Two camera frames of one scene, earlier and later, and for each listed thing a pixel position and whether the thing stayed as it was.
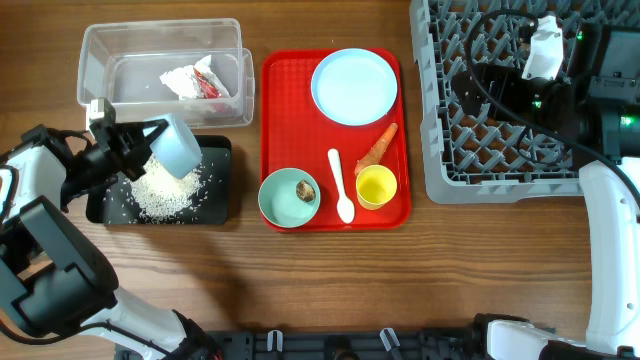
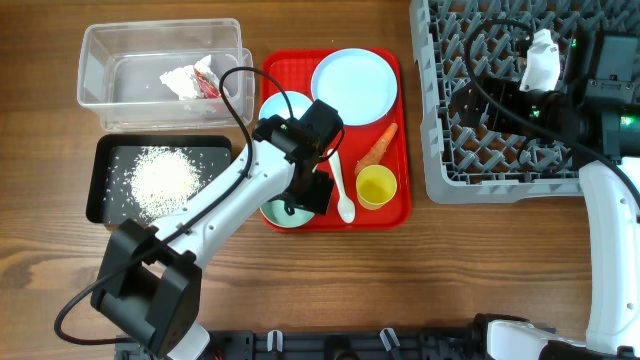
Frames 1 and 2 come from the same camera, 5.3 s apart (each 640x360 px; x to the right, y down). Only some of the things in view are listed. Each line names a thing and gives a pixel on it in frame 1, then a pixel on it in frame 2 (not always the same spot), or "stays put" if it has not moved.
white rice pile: [161, 195] stays put
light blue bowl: [177, 149] to [277, 105]
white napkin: [184, 81] stays put
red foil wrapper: [208, 90] stays put
